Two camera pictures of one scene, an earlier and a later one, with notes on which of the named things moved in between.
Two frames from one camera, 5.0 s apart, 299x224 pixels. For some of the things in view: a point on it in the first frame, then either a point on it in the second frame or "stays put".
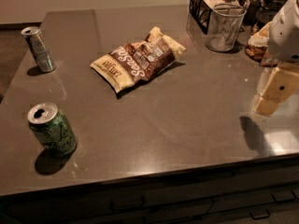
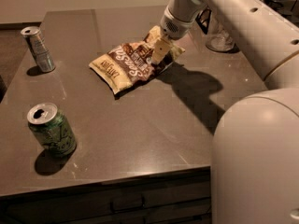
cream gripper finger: (277, 89) to (161, 49)
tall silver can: (40, 50) stays put
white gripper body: (284, 39) to (169, 26)
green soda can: (52, 129) stays put
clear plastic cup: (224, 25) stays put
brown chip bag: (138, 61) stays put
